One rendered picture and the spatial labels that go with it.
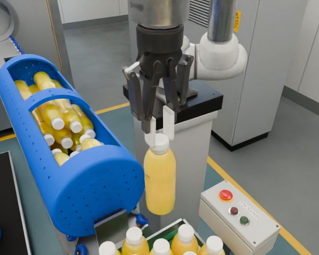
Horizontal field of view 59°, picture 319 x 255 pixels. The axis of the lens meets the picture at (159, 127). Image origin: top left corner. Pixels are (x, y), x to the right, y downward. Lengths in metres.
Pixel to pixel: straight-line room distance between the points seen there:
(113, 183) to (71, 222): 0.15
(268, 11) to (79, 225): 1.84
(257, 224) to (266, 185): 1.70
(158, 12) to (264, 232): 0.59
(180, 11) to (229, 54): 0.78
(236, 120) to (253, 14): 0.86
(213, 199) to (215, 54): 0.60
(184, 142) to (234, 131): 1.23
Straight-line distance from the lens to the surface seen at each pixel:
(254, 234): 0.79
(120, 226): 0.90
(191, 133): 1.37
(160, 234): 0.91
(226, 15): 1.12
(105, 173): 0.78
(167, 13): 0.42
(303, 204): 2.48
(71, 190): 0.77
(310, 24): 3.45
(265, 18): 2.22
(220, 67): 1.22
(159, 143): 0.57
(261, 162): 2.69
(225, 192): 0.84
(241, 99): 2.40
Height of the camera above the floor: 1.73
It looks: 36 degrees down
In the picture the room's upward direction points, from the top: straight up
